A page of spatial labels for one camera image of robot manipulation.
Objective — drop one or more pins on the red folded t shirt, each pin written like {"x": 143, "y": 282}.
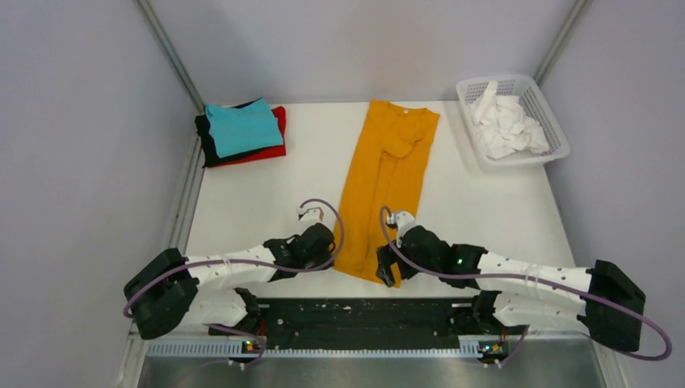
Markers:
{"x": 277, "y": 150}

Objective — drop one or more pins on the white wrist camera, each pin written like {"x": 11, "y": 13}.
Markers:
{"x": 311, "y": 216}
{"x": 401, "y": 222}

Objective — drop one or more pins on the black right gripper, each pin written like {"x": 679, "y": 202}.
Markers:
{"x": 387, "y": 257}

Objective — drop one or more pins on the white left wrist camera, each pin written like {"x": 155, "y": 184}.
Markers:
{"x": 311, "y": 216}

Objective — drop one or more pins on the aluminium table side rail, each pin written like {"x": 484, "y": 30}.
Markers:
{"x": 179, "y": 225}

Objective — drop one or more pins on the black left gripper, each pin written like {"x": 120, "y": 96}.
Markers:
{"x": 325, "y": 258}

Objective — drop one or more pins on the white plastic laundry basket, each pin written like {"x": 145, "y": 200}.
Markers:
{"x": 534, "y": 105}

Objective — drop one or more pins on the white crumpled t shirt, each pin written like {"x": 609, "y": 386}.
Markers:
{"x": 502, "y": 127}

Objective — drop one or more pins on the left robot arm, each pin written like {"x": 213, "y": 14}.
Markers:
{"x": 223, "y": 301}

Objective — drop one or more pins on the white slotted cable duct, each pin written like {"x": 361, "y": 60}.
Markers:
{"x": 226, "y": 348}

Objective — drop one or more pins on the left aluminium frame post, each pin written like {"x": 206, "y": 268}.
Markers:
{"x": 164, "y": 41}

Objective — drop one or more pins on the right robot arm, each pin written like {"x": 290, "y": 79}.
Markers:
{"x": 600, "y": 302}

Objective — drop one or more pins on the right aluminium frame post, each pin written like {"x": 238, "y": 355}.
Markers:
{"x": 561, "y": 39}

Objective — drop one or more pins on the black folded t shirt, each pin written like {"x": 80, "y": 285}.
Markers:
{"x": 203, "y": 126}

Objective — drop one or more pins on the teal folded t shirt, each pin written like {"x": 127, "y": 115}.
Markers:
{"x": 239, "y": 130}

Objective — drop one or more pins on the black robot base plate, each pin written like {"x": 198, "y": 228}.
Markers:
{"x": 368, "y": 324}

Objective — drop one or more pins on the orange t shirt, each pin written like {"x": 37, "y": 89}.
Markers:
{"x": 387, "y": 169}

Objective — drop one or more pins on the aluminium frame post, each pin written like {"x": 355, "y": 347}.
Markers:
{"x": 164, "y": 41}
{"x": 561, "y": 39}

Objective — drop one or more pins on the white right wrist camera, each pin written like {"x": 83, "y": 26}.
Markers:
{"x": 401, "y": 222}

